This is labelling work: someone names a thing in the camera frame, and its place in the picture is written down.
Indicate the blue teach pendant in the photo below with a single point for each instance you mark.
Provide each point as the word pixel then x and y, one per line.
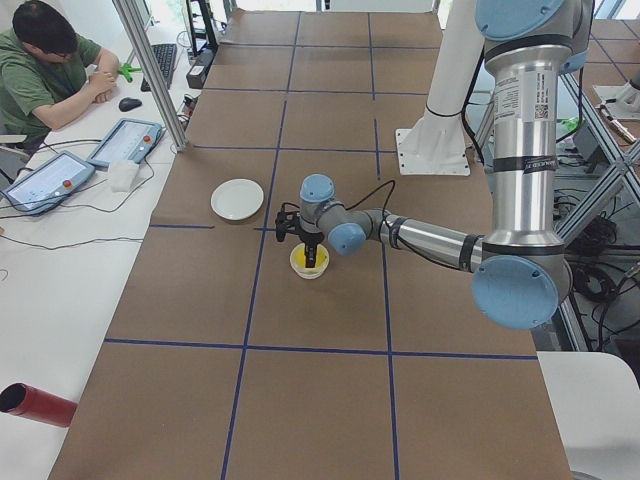
pixel 129 139
pixel 48 185

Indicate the brown paper table cover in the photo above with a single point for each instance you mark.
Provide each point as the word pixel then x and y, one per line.
pixel 221 363

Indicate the near blue teach pendant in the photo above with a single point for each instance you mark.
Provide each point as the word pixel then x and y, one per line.
pixel 48 185

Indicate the yellow lemon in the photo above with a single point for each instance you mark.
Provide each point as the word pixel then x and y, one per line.
pixel 300 259

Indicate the red cylinder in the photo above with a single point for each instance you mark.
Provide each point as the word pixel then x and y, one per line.
pixel 28 402

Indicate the green plastic tool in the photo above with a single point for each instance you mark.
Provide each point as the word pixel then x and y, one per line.
pixel 126 71

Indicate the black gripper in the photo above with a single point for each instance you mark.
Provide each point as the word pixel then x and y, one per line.
pixel 311 239

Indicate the white plate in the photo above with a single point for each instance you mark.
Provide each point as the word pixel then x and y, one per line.
pixel 237 199

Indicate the white small box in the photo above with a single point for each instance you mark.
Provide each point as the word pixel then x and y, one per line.
pixel 121 175

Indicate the far blue teach pendant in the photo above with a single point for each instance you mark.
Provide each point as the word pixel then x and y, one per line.
pixel 129 139

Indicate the black keyboard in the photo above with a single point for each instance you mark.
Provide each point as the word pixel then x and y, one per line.
pixel 166 55

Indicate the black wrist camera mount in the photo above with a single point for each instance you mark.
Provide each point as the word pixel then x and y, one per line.
pixel 287 221

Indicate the person in green shirt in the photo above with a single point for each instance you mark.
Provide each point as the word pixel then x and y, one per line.
pixel 50 75

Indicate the aluminium frame post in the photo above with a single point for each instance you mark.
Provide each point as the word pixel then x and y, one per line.
pixel 135 30

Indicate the black box with label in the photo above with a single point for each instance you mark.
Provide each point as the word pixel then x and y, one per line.
pixel 197 74

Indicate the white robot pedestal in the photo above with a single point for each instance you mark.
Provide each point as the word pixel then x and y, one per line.
pixel 435 145

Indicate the white bowl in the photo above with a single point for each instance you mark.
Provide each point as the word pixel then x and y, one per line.
pixel 309 273

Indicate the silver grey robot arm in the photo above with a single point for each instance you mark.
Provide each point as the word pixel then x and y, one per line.
pixel 520 275

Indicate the black computer mouse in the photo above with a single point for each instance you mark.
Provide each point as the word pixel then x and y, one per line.
pixel 128 104

